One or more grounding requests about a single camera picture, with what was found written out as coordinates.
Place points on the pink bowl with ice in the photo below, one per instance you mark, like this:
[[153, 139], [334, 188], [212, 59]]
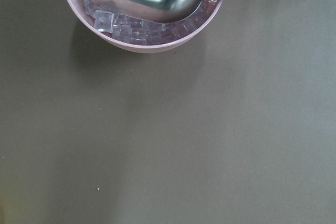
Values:
[[205, 13]]

